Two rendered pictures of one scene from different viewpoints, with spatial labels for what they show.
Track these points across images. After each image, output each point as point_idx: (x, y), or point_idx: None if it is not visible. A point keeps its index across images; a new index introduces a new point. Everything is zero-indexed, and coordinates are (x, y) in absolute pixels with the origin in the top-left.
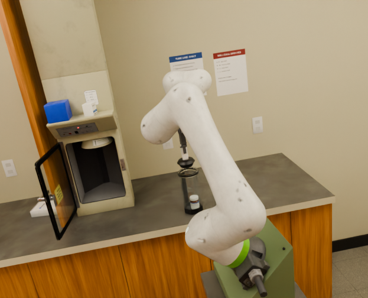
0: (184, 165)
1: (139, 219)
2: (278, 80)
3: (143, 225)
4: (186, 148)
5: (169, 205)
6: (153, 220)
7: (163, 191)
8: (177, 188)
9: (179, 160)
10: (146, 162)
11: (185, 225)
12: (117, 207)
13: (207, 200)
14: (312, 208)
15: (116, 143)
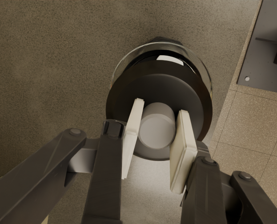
0: (202, 138)
1: (123, 192)
2: None
3: (158, 194)
4: (193, 143)
5: (97, 113)
6: (151, 170)
7: (2, 98)
8: (6, 56)
9: (152, 151)
10: None
11: (220, 113)
12: (45, 223)
13: (130, 2)
14: None
15: None
